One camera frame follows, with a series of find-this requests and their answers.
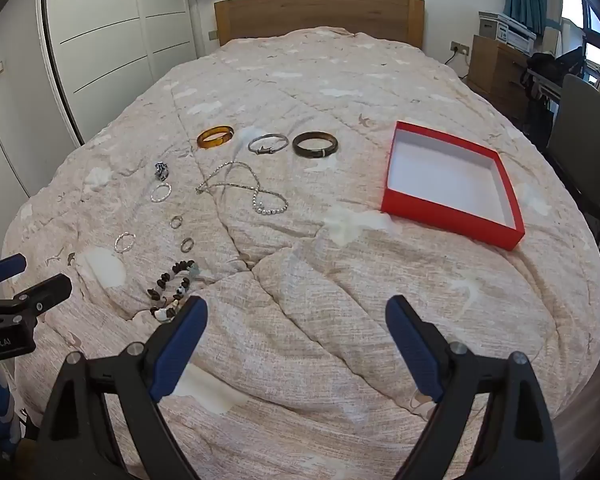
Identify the silver chain necklace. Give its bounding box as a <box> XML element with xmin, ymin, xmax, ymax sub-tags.
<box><xmin>196</xmin><ymin>161</ymin><xmax>289</xmax><ymax>217</ymax></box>

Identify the window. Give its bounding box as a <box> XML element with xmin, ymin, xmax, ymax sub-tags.
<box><xmin>560</xmin><ymin>0</ymin><xmax>600</xmax><ymax>81</ymax></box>

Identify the white wardrobe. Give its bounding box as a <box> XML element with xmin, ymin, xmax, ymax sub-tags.
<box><xmin>0</xmin><ymin>0</ymin><xmax>198</xmax><ymax>201</ymax></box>

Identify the red shallow box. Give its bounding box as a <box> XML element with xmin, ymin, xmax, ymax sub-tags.
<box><xmin>381</xmin><ymin>121</ymin><xmax>526</xmax><ymax>251</ymax></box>

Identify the amber bangle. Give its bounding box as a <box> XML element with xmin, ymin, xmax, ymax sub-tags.
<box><xmin>196</xmin><ymin>126</ymin><xmax>235</xmax><ymax>150</ymax></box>

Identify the thin pendant necklace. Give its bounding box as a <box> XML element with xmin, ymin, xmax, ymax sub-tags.
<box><xmin>247</xmin><ymin>133</ymin><xmax>289</xmax><ymax>156</ymax></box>

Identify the dark brown bangle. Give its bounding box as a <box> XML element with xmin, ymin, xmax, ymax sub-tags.
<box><xmin>292</xmin><ymin>131</ymin><xmax>339</xmax><ymax>159</ymax></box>

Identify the grey office chair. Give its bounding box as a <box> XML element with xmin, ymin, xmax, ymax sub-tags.
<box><xmin>545</xmin><ymin>74</ymin><xmax>600</xmax><ymax>221</ymax></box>

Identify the beige cloud print blanket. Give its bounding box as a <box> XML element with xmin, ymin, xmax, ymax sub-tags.
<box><xmin>0</xmin><ymin>27</ymin><xmax>600</xmax><ymax>480</ymax></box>

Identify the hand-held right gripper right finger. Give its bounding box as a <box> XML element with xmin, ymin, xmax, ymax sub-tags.
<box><xmin>385</xmin><ymin>295</ymin><xmax>568</xmax><ymax>480</ymax></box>

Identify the brown beaded bracelet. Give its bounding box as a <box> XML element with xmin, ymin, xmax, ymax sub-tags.
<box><xmin>146</xmin><ymin>260</ymin><xmax>201</xmax><ymax>322</ymax></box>

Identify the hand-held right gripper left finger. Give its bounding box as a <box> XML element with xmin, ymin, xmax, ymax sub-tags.
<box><xmin>35</xmin><ymin>295</ymin><xmax>209</xmax><ymax>480</ymax></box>

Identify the white printer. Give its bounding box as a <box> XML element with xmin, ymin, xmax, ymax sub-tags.
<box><xmin>500</xmin><ymin>17</ymin><xmax>537</xmax><ymax>55</ymax></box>

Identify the wooden dresser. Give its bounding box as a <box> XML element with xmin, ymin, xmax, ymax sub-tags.
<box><xmin>467</xmin><ymin>35</ymin><xmax>536</xmax><ymax>121</ymax></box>

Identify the wooden bed headboard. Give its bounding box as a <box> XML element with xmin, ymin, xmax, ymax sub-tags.
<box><xmin>214</xmin><ymin>0</ymin><xmax>426</xmax><ymax>51</ymax></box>

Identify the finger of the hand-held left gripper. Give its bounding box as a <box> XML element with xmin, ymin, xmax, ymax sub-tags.
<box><xmin>0</xmin><ymin>274</ymin><xmax>73</xmax><ymax>323</ymax></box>
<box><xmin>0</xmin><ymin>253</ymin><xmax>28</xmax><ymax>288</ymax></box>

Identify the black bag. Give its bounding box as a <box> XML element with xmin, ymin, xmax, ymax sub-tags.
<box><xmin>520</xmin><ymin>47</ymin><xmax>586</xmax><ymax>111</ymax></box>

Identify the white storage box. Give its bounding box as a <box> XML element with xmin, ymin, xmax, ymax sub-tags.
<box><xmin>479</xmin><ymin>11</ymin><xmax>506</xmax><ymax>41</ymax></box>

